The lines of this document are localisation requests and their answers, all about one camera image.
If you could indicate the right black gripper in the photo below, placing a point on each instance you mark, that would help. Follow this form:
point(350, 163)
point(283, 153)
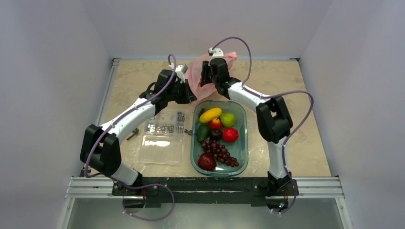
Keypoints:
point(207, 74)

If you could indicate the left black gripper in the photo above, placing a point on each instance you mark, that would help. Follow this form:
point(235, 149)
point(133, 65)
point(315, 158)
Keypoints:
point(188, 96)

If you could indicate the pink plastic bag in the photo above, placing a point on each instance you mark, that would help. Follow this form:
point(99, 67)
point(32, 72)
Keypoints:
point(193, 75)

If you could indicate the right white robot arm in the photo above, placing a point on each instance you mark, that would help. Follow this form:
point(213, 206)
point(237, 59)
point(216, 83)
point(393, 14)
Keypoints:
point(273, 120)

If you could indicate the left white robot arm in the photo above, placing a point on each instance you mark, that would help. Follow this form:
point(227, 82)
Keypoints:
point(101, 144)

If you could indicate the yellow fake mango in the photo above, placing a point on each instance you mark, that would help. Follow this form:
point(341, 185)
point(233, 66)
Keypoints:
point(210, 115)

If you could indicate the green fake avocado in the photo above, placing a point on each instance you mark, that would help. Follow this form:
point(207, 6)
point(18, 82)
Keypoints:
point(202, 133)

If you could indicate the green fake apple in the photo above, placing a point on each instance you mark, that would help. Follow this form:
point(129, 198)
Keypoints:
point(228, 119)

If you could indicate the dark purple fake plum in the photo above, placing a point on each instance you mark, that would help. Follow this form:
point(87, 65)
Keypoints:
point(215, 135)

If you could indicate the red fake tomato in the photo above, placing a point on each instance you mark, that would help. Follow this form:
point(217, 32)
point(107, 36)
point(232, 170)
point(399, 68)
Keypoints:
point(230, 135)

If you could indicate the dark red fake apple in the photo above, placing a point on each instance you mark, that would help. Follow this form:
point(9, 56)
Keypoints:
point(207, 162)

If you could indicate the purple fake grape bunch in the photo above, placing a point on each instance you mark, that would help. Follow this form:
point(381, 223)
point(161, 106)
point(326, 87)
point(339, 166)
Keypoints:
point(219, 152)

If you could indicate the small dark bolt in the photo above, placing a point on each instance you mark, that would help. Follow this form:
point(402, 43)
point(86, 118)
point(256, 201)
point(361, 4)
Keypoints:
point(189, 132)

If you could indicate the small red yellow fruit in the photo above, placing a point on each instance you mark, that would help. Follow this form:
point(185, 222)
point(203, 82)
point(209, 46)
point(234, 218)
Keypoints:
point(216, 124)

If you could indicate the clear plastic screw box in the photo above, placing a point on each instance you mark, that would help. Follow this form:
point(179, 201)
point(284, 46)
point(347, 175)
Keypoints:
point(162, 142)

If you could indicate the black allen key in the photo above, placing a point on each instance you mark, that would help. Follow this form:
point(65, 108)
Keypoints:
point(133, 134)

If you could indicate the teal plastic bin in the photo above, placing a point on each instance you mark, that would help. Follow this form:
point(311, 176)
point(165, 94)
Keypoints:
point(237, 149)

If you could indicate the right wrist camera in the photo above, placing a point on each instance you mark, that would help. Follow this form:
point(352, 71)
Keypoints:
point(215, 53)

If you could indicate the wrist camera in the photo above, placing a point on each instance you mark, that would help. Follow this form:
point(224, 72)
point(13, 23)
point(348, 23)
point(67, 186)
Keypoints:
point(215, 53)
point(180, 70)

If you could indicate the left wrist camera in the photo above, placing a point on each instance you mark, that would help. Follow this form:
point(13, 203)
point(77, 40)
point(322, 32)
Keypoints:
point(180, 70)

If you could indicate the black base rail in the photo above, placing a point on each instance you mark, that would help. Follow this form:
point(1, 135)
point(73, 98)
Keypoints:
point(254, 191)

